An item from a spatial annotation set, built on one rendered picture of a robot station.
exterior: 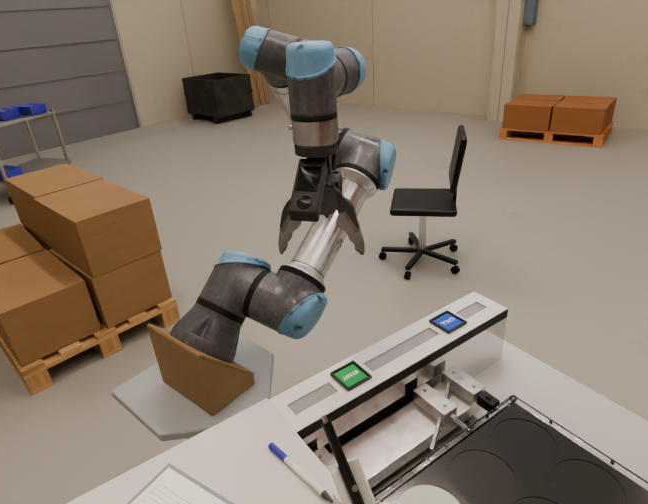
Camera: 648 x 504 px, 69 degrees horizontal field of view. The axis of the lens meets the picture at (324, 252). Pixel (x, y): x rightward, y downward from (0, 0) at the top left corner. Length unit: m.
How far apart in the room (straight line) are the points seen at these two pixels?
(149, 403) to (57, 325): 1.57
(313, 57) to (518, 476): 0.71
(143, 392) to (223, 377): 0.22
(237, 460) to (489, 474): 0.40
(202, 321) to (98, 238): 1.58
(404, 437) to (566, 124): 5.46
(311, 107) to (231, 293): 0.47
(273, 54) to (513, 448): 0.78
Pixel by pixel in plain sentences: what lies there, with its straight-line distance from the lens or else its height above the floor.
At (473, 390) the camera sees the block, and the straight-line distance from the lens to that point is 0.98.
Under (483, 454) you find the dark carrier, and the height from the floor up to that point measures 0.90.
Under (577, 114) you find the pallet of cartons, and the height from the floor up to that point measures 0.34.
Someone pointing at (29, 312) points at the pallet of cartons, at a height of 0.40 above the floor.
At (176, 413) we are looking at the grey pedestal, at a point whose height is 0.82.
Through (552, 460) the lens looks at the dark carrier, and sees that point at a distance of 0.91.
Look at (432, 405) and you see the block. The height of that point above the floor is 0.91.
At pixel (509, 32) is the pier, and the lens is 7.11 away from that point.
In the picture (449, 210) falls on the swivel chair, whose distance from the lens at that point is 2.94.
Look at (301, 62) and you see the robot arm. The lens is 0.75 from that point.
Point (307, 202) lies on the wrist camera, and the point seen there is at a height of 1.31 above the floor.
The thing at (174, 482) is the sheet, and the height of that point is 0.97.
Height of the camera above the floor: 1.57
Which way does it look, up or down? 27 degrees down
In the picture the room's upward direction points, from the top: 4 degrees counter-clockwise
